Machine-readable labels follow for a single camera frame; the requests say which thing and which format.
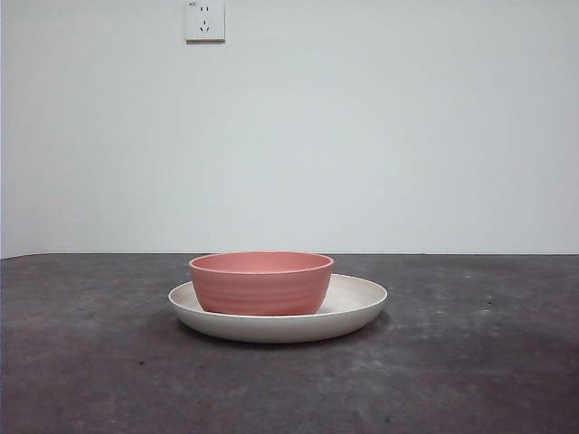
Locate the red ribbed bowl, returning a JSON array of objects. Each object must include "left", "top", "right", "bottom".
[{"left": 188, "top": 251, "right": 335, "bottom": 316}]

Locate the white round plate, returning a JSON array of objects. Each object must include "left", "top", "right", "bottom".
[{"left": 167, "top": 272, "right": 389, "bottom": 344}]

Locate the white wall socket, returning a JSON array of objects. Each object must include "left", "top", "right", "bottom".
[{"left": 185, "top": 0, "right": 226, "bottom": 44}]

